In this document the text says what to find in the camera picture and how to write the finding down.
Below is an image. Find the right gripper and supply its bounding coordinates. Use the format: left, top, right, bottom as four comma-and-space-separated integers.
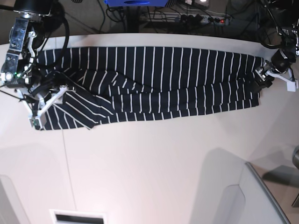
23, 79, 61, 105

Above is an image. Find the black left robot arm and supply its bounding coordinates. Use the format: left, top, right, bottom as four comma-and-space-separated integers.
250, 0, 299, 93

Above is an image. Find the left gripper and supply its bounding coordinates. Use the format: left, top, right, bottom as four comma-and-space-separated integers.
251, 50, 296, 93

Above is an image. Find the blue box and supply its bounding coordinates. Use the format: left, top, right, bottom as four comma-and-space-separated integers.
104, 0, 168, 7

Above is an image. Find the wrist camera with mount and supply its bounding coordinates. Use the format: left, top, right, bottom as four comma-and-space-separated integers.
16, 85, 69, 129
255, 67, 299, 92

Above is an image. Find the white power strip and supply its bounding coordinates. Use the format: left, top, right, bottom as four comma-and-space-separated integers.
140, 11, 232, 26

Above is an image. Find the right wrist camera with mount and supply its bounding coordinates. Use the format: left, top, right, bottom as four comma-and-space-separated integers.
16, 85, 69, 129

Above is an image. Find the navy white striped t-shirt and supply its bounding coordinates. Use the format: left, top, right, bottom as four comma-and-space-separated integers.
37, 47, 263, 130

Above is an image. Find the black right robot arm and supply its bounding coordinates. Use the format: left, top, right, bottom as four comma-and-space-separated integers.
0, 0, 70, 103

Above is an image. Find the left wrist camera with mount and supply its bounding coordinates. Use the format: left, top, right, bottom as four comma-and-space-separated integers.
255, 67, 299, 92

